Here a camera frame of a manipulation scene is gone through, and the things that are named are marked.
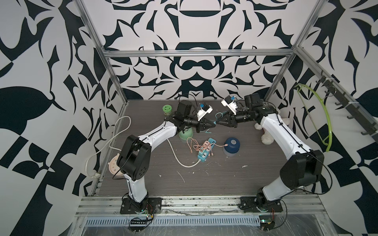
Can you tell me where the pink multi-head charging cable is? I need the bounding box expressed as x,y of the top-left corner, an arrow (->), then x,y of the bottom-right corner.
186,137 -> 228,157

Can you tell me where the pink charger plug cube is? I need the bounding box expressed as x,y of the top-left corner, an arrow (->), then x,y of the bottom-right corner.
200,141 -> 211,150

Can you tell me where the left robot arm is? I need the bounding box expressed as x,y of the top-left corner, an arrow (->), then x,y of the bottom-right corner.
116,100 -> 215,207

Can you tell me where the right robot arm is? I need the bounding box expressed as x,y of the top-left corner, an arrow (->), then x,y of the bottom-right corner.
217,93 -> 324,203

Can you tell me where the light green meat grinder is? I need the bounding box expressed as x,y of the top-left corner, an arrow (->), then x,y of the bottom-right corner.
179,127 -> 194,143

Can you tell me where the green lidded round tin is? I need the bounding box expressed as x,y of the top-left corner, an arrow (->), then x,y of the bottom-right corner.
162,104 -> 172,116

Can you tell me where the white teddy bear pink shirt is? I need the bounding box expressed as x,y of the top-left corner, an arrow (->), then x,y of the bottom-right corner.
255,117 -> 292,145

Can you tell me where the teal power strip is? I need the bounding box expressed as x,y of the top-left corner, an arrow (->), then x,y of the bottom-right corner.
197,138 -> 216,162

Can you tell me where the pink round clock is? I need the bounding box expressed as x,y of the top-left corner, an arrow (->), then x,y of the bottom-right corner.
108,154 -> 123,177

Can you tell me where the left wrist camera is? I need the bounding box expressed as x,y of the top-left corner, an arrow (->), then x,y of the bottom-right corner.
196,103 -> 213,121

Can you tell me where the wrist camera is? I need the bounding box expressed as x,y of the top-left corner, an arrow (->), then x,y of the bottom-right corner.
221,95 -> 238,115
196,103 -> 213,121

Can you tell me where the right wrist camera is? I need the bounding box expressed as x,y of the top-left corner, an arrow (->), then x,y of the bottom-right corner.
221,95 -> 238,115

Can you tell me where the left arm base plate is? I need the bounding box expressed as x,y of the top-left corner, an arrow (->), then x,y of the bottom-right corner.
120,196 -> 162,214

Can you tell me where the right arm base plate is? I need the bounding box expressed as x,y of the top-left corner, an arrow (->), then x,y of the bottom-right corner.
238,195 -> 283,213

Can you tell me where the white power cable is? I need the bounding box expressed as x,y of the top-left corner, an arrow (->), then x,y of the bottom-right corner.
85,115 -> 203,179

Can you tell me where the black wall hook rail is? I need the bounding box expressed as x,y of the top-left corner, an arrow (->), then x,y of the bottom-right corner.
317,71 -> 378,142

